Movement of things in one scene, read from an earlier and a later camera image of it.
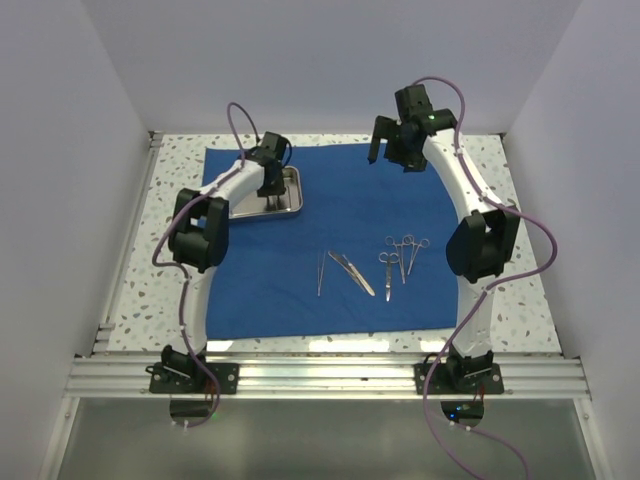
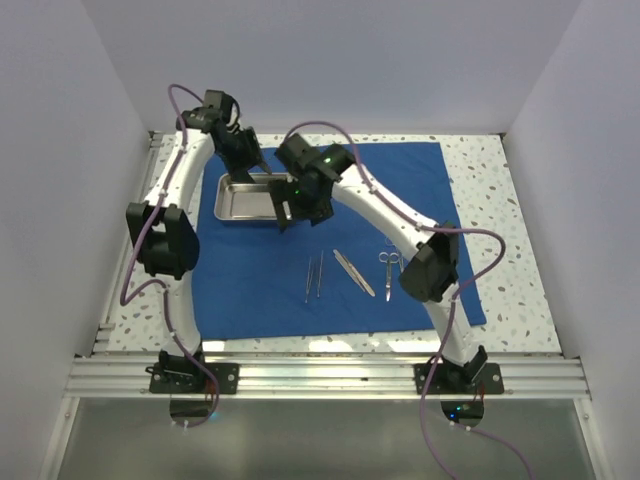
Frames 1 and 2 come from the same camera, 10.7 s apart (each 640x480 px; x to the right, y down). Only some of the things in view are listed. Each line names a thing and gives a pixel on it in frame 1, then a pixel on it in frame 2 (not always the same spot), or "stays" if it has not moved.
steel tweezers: x=320 y=274 stays
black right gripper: x=386 y=128 -> x=283 y=191
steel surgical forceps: x=391 y=242 stays
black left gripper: x=279 y=190 -> x=238 y=171
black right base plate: x=443 y=384 stays
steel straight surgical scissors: x=390 y=258 stays
